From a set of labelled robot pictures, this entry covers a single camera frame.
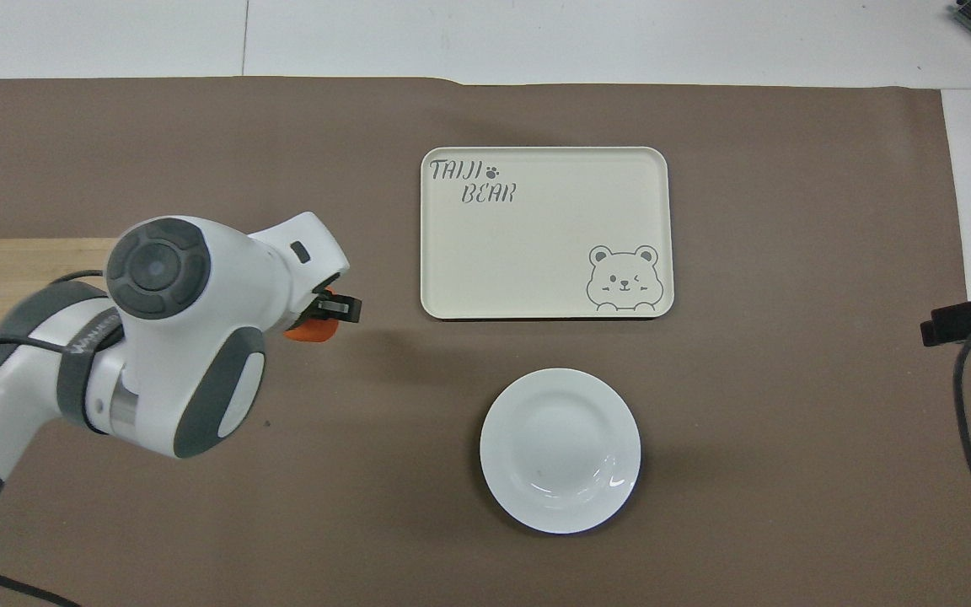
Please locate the orange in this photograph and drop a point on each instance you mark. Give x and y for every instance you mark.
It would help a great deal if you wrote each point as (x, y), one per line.
(308, 330)

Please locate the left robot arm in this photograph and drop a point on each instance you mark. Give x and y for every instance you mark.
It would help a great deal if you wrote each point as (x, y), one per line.
(199, 337)

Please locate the white round plate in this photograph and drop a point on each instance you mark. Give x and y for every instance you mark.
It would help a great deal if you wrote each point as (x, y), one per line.
(560, 447)

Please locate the cream tray with bear print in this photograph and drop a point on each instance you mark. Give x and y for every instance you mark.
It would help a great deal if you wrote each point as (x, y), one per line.
(536, 244)

